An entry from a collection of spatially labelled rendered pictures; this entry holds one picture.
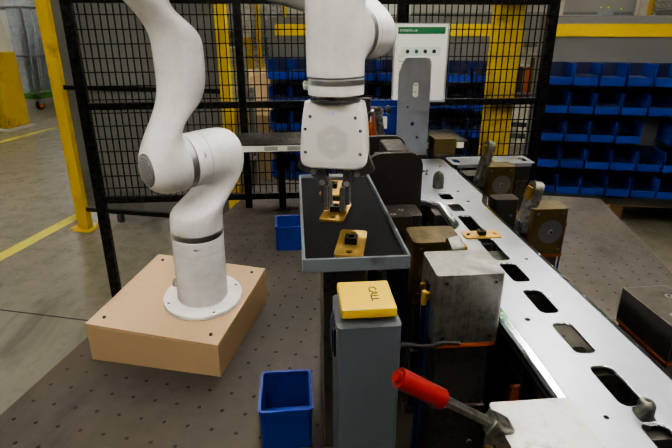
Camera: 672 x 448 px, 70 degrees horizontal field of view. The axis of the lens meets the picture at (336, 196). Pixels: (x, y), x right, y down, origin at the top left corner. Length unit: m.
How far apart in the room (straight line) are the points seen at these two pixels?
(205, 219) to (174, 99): 0.27
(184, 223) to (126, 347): 0.32
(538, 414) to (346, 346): 0.21
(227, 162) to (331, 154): 0.42
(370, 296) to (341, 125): 0.27
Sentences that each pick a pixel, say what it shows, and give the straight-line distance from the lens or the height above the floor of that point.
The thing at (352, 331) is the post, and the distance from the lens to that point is 0.53.
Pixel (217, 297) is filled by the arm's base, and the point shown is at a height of 0.82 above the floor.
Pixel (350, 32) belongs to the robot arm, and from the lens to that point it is 0.68.
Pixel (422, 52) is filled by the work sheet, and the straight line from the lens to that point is 2.03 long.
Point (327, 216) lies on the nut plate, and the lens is 0.74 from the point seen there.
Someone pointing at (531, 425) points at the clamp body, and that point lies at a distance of 0.57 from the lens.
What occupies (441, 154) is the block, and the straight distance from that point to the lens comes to 1.79.
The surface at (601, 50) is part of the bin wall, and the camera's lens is 3.35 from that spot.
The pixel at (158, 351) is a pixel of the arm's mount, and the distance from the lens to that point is 1.21.
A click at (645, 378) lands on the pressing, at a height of 1.00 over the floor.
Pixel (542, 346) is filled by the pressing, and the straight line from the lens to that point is 0.79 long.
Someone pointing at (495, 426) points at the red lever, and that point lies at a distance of 0.54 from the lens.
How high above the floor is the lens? 1.44
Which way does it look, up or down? 19 degrees down
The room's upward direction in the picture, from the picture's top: straight up
